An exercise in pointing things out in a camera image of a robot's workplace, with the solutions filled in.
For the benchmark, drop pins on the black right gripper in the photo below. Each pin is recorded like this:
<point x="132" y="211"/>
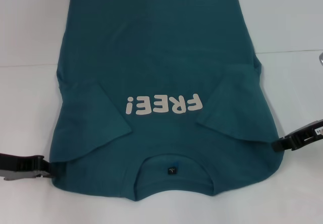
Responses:
<point x="306" y="133"/>

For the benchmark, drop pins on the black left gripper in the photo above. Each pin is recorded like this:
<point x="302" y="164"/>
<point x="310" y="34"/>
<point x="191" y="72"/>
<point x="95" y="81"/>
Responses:
<point x="17" y="169"/>

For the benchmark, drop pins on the teal t-shirt with FREE print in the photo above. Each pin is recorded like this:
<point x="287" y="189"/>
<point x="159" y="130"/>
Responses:
<point x="164" y="57"/>

